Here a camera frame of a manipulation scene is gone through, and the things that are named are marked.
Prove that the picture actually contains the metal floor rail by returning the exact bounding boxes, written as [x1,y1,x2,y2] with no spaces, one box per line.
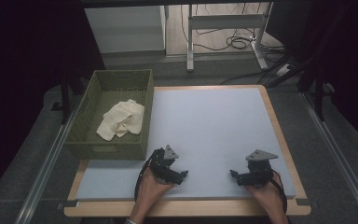
[13,95,82,224]
[299,91,358,224]

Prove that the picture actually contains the cream printed cloth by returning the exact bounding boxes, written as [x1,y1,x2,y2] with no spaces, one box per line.
[95,98,145,142]

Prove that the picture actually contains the black coiled floor cables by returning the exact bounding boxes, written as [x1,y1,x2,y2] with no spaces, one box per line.
[180,3,285,53]

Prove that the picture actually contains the green woven basket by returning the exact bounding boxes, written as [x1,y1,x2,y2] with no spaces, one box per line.
[64,68,155,161]

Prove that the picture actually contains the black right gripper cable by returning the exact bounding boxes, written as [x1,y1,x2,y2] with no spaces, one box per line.
[269,169,289,217]

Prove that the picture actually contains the black floor cable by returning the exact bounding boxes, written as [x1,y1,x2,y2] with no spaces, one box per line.
[219,71,264,86]

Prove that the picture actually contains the person's left hand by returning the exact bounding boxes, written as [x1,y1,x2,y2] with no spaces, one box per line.
[132,169,175,213]

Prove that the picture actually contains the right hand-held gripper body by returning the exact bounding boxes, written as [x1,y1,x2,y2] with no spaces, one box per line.
[245,149,280,189]

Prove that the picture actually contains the grey metal desk frame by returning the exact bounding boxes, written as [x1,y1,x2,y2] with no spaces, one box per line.
[186,2,275,74]

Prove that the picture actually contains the white power strip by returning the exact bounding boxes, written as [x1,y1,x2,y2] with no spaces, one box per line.
[274,63,294,77]

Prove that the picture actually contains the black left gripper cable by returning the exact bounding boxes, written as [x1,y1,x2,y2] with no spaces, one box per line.
[133,158,157,202]

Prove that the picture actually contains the person's right hand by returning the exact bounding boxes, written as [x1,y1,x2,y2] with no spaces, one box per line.
[248,172,286,215]

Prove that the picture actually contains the black metal stand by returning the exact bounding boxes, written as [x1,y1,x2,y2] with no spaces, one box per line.
[266,54,335,123]
[50,72,86,126]

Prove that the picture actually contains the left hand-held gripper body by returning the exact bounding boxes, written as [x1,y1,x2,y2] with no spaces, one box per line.
[149,144,180,185]

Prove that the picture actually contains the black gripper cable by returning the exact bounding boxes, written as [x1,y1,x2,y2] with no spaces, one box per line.
[133,158,157,202]
[269,169,289,217]

